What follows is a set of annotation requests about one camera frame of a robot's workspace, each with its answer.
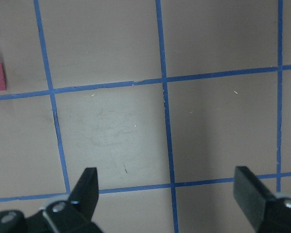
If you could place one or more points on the left gripper black image-right left finger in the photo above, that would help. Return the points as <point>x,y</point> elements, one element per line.
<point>66,214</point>

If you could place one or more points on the left gripper black image-right right finger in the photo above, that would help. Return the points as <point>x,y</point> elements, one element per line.
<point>267,212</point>

